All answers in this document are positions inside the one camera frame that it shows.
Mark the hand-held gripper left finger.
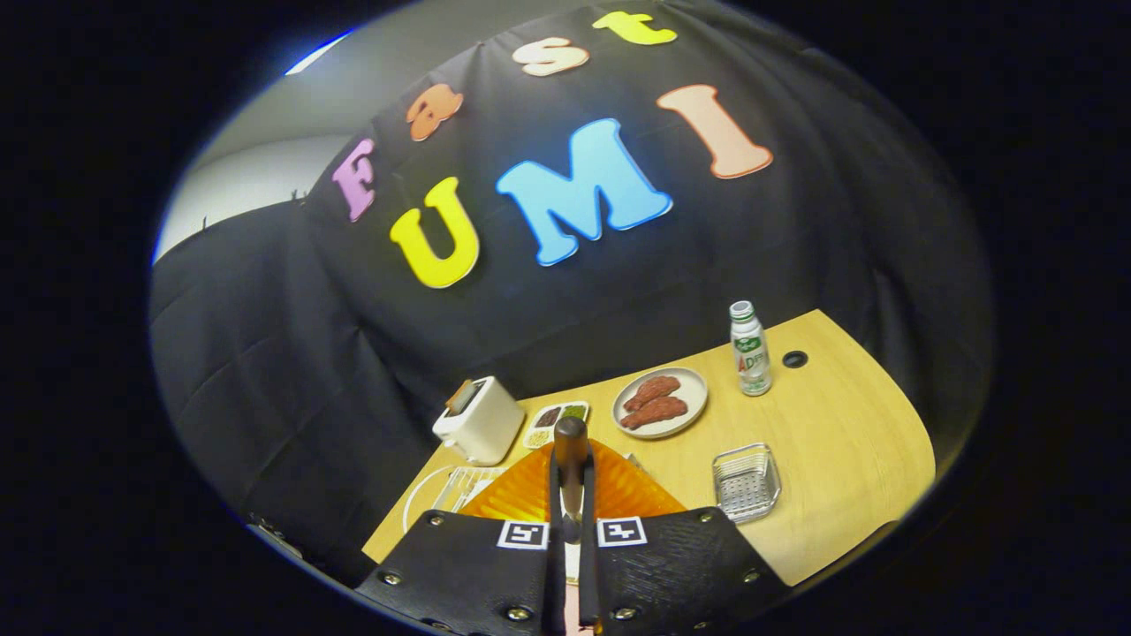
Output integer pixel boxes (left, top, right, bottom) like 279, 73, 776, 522
353, 439, 567, 636

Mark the clear plastic basket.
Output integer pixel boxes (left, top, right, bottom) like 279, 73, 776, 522
712, 443, 782, 524

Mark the spoon with brown handle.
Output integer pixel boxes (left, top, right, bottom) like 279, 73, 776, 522
552, 417, 590, 544

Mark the white wire dish rack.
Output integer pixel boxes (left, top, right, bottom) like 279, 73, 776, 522
402, 464, 509, 535

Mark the cream white toaster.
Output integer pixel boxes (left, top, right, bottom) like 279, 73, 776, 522
432, 376, 526, 466

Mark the red meat piece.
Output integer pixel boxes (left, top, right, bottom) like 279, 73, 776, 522
623, 375, 682, 413
619, 397, 688, 431

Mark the grey plate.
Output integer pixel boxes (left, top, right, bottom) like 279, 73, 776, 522
611, 367, 709, 440

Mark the white divided condiment tray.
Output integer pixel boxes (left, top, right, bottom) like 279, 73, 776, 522
523, 400, 591, 451

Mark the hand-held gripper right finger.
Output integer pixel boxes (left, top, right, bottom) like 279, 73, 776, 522
579, 439, 792, 636

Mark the white bottle with green cap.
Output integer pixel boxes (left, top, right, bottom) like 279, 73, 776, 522
729, 300, 773, 397

